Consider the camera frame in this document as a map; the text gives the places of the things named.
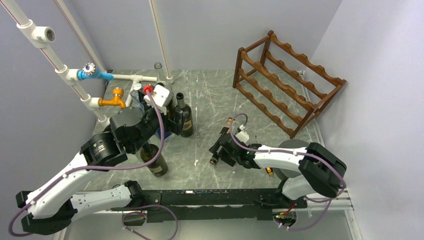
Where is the white pvc pipe frame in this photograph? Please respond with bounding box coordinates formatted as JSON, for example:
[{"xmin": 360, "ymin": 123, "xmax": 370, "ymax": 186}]
[{"xmin": 0, "ymin": 0, "xmax": 174, "ymax": 126}]

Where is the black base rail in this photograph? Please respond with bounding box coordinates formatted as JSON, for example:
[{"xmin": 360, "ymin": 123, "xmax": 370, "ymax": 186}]
[{"xmin": 111, "ymin": 188, "xmax": 307, "ymax": 223}]

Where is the yellow black screwdriver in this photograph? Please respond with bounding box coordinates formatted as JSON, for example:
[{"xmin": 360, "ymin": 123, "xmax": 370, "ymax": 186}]
[{"xmin": 255, "ymin": 136, "xmax": 274, "ymax": 176}]

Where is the front green wine bottle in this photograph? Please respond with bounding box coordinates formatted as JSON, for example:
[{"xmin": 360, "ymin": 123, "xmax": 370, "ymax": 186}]
[{"xmin": 136, "ymin": 142, "xmax": 169, "ymax": 177}]

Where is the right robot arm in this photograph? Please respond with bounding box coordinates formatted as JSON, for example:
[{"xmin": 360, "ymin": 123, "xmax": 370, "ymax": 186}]
[{"xmin": 208, "ymin": 131, "xmax": 347, "ymax": 208}]

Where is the dark green wine bottle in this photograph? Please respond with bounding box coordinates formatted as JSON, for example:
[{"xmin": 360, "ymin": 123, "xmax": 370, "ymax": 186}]
[{"xmin": 166, "ymin": 91, "xmax": 175, "ymax": 121}]

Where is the blue square bottle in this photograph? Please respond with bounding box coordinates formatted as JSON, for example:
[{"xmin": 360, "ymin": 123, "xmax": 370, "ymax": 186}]
[{"xmin": 155, "ymin": 128, "xmax": 173, "ymax": 140}]

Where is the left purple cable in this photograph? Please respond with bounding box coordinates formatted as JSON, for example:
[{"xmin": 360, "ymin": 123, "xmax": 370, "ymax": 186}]
[{"xmin": 7, "ymin": 91, "xmax": 180, "ymax": 240}]

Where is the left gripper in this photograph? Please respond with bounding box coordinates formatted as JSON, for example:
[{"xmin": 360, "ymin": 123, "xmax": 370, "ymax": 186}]
[{"xmin": 129, "ymin": 90, "xmax": 188, "ymax": 152}]

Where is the clear stoppered glass bottle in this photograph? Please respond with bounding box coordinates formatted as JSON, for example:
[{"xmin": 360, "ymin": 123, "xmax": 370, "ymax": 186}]
[{"xmin": 129, "ymin": 82, "xmax": 146, "ymax": 111}]

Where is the labelled dark wine bottle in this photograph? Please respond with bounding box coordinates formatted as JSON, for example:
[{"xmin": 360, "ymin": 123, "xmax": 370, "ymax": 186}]
[{"xmin": 175, "ymin": 92, "xmax": 194, "ymax": 138}]

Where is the clear tall empty bottle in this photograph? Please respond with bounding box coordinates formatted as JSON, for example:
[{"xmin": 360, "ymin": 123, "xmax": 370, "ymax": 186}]
[{"xmin": 154, "ymin": 61, "xmax": 172, "ymax": 91}]

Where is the purple cable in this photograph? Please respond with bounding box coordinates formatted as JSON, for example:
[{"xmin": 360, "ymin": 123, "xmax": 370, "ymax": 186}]
[
  {"xmin": 7, "ymin": 91, "xmax": 180, "ymax": 240},
  {"xmin": 229, "ymin": 113, "xmax": 347, "ymax": 232}
]

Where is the orange brass tap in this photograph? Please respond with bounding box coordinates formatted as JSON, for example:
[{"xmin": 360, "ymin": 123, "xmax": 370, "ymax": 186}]
[{"xmin": 97, "ymin": 87, "xmax": 127, "ymax": 109}]

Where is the blue tap valve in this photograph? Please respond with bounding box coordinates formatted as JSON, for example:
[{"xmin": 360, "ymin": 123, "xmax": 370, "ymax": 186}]
[{"xmin": 77, "ymin": 62, "xmax": 114, "ymax": 81}]

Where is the wooden wine rack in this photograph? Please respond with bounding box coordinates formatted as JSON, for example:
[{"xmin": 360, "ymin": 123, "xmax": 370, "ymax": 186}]
[{"xmin": 232, "ymin": 30, "xmax": 347, "ymax": 139}]

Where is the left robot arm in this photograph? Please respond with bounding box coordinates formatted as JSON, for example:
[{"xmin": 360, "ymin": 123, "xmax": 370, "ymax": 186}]
[{"xmin": 16, "ymin": 98, "xmax": 186, "ymax": 237}]

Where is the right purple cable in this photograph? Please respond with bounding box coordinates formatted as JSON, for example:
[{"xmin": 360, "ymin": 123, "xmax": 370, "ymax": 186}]
[{"xmin": 229, "ymin": 113, "xmax": 347, "ymax": 232}]

